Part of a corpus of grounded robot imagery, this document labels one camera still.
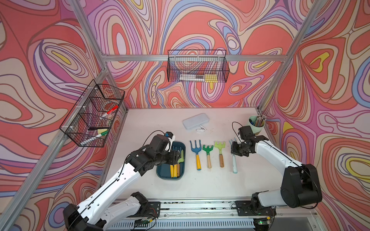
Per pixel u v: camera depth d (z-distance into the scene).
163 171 0.84
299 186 0.42
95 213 0.39
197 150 0.95
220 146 0.98
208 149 0.95
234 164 0.81
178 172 0.84
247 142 0.64
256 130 0.93
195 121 1.11
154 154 0.53
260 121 0.91
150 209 0.73
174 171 0.84
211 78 0.91
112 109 0.76
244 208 0.73
